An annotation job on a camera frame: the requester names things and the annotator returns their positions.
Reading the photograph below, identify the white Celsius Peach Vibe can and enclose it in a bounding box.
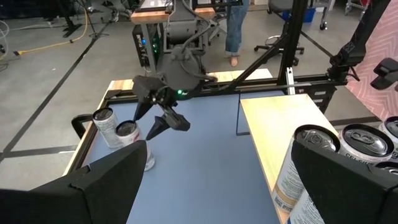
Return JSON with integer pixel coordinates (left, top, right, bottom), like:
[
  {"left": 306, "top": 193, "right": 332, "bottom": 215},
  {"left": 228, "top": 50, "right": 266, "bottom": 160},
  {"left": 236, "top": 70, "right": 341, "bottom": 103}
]
[{"left": 114, "top": 120, "right": 156, "bottom": 172}]

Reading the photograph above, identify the blue table mat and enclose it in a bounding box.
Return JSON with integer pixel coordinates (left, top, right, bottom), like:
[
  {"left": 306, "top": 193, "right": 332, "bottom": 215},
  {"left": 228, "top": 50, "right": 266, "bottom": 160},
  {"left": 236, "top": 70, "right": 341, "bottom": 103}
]
[{"left": 82, "top": 90, "right": 285, "bottom": 224}]

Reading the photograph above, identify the black bracket block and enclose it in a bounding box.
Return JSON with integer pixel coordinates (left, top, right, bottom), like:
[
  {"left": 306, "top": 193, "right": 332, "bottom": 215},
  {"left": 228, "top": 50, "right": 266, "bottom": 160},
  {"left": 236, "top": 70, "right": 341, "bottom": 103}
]
[{"left": 369, "top": 57, "right": 398, "bottom": 91}]

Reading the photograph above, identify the black floor stand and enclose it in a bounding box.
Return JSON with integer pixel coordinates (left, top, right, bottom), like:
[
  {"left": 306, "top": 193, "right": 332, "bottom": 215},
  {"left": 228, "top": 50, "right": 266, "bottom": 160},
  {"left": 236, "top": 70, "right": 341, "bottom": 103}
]
[{"left": 54, "top": 0, "right": 84, "bottom": 39}]

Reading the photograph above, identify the black office chair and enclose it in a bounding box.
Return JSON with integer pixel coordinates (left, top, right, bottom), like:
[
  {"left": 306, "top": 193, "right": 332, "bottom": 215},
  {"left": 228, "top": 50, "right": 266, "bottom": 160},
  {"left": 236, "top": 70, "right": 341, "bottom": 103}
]
[{"left": 253, "top": 0, "right": 306, "bottom": 68}]

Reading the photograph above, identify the black curved handle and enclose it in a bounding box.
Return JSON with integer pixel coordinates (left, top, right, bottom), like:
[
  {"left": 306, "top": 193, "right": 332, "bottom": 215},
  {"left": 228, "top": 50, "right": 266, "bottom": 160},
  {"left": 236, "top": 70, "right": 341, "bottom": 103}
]
[{"left": 71, "top": 113, "right": 94, "bottom": 140}]

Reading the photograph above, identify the light wooden board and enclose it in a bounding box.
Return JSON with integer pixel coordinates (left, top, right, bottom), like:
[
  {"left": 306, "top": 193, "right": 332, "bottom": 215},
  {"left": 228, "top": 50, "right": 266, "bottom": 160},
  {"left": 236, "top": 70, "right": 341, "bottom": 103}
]
[{"left": 235, "top": 90, "right": 341, "bottom": 224}]

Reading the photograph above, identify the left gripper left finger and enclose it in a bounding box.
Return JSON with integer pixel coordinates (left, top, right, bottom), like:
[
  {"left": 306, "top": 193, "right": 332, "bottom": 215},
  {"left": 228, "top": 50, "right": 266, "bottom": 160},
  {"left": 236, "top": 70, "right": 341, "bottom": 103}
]
[{"left": 0, "top": 139, "right": 149, "bottom": 224}]

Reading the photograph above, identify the wooden workstation table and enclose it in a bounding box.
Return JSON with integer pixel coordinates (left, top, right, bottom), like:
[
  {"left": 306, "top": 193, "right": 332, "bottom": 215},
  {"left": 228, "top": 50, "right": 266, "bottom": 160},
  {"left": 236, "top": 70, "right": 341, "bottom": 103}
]
[{"left": 130, "top": 0, "right": 243, "bottom": 68}]

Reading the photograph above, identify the yellow cable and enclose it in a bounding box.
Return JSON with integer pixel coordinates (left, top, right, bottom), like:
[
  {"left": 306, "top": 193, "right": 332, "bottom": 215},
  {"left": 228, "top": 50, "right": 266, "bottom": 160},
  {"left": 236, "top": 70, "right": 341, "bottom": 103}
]
[{"left": 14, "top": 6, "right": 90, "bottom": 57}]

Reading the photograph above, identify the person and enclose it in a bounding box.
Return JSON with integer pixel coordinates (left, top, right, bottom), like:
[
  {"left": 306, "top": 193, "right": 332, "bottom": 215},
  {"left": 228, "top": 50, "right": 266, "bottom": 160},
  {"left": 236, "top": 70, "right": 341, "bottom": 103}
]
[{"left": 224, "top": 0, "right": 250, "bottom": 68}]

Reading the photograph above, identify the blue bin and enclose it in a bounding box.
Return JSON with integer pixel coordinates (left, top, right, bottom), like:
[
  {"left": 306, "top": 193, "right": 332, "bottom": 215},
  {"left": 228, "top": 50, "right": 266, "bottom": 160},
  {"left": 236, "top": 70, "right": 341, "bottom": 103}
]
[{"left": 281, "top": 7, "right": 317, "bottom": 24}]

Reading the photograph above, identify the pink chevron panel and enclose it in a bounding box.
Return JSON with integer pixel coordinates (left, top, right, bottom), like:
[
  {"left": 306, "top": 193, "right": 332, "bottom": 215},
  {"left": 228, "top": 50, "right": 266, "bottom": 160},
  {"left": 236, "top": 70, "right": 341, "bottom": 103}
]
[{"left": 345, "top": 0, "right": 398, "bottom": 122}]

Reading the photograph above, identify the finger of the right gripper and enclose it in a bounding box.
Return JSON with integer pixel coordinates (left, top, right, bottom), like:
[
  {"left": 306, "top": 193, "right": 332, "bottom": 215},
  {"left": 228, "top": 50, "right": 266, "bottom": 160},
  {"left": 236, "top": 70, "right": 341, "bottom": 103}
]
[
  {"left": 133, "top": 101, "right": 154, "bottom": 123},
  {"left": 145, "top": 115, "right": 172, "bottom": 141}
]

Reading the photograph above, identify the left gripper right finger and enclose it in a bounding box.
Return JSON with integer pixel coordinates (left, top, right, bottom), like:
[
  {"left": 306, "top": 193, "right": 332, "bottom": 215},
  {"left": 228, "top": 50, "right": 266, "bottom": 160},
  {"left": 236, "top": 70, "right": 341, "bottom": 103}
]
[{"left": 290, "top": 140, "right": 398, "bottom": 224}]

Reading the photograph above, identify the clear tube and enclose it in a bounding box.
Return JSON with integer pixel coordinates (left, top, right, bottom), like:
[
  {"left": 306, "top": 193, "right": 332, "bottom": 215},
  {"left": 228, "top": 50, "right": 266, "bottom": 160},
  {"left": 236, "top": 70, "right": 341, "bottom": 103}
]
[
  {"left": 338, "top": 123, "right": 396, "bottom": 167},
  {"left": 272, "top": 124, "right": 342, "bottom": 215},
  {"left": 92, "top": 107, "right": 125, "bottom": 151}
]

